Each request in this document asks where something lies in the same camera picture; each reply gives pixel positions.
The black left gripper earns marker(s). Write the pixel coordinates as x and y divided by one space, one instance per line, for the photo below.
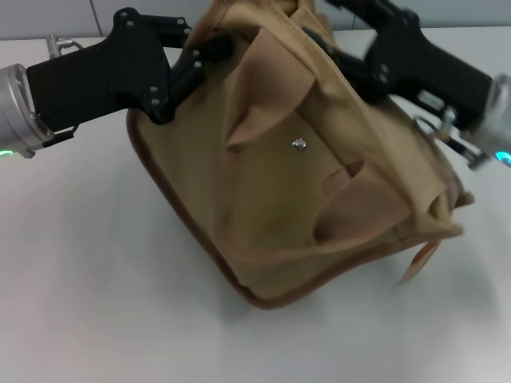
100 76

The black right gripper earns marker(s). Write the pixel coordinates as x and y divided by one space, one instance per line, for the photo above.
423 68

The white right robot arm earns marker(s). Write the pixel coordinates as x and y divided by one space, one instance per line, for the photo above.
497 115

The khaki canvas food bag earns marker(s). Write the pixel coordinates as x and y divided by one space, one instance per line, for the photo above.
279 199

